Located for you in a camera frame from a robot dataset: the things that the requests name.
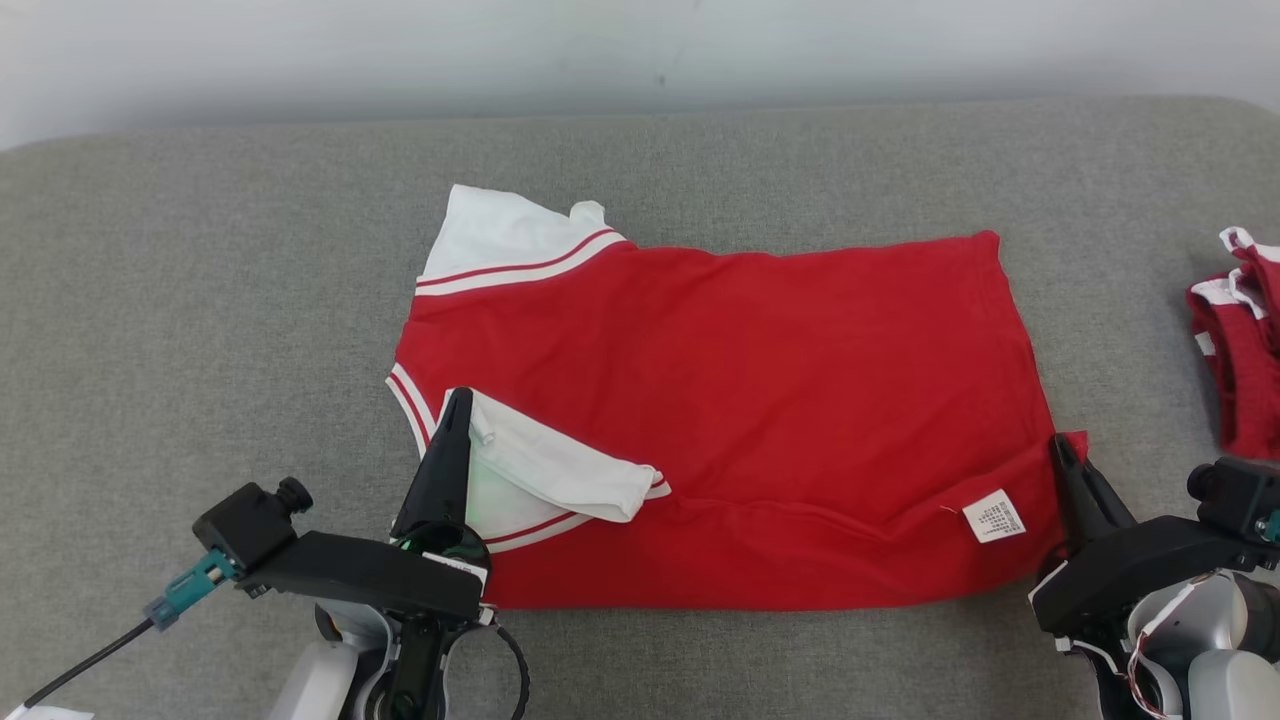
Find teal left camera connector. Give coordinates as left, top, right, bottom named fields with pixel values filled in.
left=145, top=550, right=239, bottom=631

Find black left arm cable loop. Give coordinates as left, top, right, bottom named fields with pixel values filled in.
left=480, top=618, right=533, bottom=720

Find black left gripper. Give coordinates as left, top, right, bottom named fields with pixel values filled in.
left=238, top=387, right=491, bottom=623

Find red shorts with white stripe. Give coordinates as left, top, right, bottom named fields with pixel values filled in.
left=1186, top=227, right=1280, bottom=461

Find red white basketball jersey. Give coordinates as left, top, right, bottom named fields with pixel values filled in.
left=385, top=185, right=1089, bottom=611

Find red white right wire bundle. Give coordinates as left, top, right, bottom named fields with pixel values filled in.
left=1122, top=578, right=1203, bottom=720

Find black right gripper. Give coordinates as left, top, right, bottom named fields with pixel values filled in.
left=1030, top=433, right=1256, bottom=641

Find black left camera cable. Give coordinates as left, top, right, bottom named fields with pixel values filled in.
left=20, top=618, right=161, bottom=711

